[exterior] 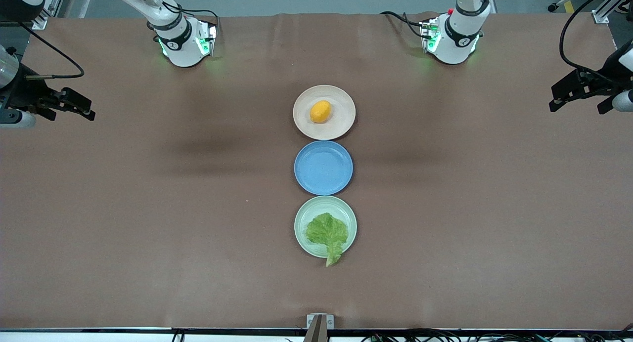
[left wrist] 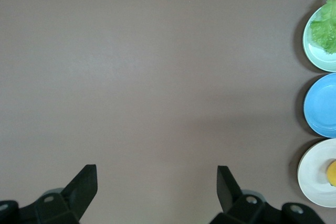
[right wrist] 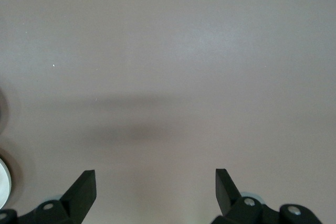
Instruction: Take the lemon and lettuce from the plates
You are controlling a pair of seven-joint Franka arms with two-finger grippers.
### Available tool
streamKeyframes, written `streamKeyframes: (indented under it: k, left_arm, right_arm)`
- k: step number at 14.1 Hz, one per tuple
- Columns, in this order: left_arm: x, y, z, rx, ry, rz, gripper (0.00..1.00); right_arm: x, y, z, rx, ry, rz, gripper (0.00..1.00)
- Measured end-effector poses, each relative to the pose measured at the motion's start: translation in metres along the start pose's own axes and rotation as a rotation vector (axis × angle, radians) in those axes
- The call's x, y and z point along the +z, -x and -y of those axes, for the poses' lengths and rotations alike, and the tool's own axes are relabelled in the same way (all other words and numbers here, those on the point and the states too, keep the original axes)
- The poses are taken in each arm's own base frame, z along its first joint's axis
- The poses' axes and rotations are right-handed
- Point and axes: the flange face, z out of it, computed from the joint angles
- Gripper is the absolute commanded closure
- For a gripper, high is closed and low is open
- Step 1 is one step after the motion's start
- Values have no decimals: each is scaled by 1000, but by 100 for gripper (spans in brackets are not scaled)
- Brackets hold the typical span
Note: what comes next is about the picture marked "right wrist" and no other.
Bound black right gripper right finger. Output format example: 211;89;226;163
211;168;265;224

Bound brown table cover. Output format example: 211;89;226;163
0;0;336;224

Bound beige round plate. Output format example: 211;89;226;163
0;155;13;209

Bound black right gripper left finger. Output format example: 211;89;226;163
19;170;97;224

